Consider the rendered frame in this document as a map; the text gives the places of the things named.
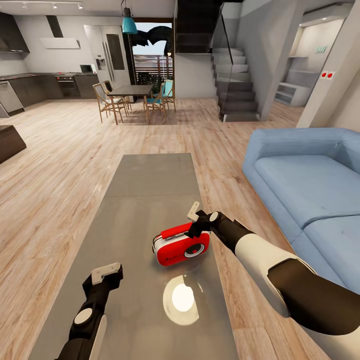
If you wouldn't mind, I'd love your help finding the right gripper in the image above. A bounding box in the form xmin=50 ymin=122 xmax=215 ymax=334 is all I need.
xmin=184 ymin=210 xmax=207 ymax=239

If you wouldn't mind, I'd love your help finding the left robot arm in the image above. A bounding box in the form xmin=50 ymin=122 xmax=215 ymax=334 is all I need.
xmin=55 ymin=262 xmax=124 ymax=360

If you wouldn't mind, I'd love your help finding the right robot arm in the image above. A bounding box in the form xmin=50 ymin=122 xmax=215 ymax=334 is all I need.
xmin=184 ymin=202 xmax=360 ymax=360

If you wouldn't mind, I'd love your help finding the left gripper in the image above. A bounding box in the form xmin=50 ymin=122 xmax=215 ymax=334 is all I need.
xmin=83 ymin=268 xmax=124 ymax=299

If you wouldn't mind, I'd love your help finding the radio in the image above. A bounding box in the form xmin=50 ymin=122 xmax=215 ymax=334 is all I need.
xmin=152 ymin=222 xmax=211 ymax=266

